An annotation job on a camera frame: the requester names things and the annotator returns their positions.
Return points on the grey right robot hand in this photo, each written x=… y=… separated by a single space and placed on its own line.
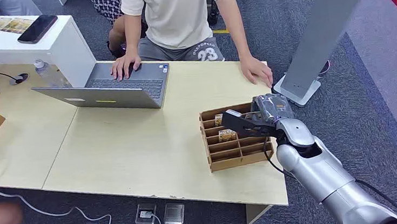
x=273 y=107

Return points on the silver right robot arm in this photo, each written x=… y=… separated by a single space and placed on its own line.
x=318 y=172

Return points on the person's left hand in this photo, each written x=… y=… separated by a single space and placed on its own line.
x=256 y=69

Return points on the person's hand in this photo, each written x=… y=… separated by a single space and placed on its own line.
x=124 y=64
x=256 y=69

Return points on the brown printed card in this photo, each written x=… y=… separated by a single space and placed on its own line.
x=227 y=136
x=219 y=120

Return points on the wooden slotted card rack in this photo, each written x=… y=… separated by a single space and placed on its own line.
x=236 y=152

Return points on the person's right hand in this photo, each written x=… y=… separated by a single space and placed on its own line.
x=124 y=64

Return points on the grey kiosk stand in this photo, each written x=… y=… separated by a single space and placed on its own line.
x=323 y=25

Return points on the white table leg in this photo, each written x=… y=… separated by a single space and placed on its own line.
x=257 y=213

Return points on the closed metal floor socket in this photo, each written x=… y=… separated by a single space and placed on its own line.
x=174 y=213

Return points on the grey laptop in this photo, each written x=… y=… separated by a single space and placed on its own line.
x=128 y=86

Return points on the floor socket with plug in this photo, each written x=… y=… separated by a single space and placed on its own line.
x=145 y=214

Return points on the white desk shelf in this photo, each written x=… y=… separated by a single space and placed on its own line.
x=67 y=47

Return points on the clear plastic water bottle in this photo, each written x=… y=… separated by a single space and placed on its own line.
x=50 y=75

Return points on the black smartphone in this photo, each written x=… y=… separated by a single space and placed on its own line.
x=37 y=29

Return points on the row of printed cards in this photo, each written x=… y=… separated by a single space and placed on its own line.
x=11 y=25

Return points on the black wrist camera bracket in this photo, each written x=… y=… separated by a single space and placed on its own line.
x=239 y=123

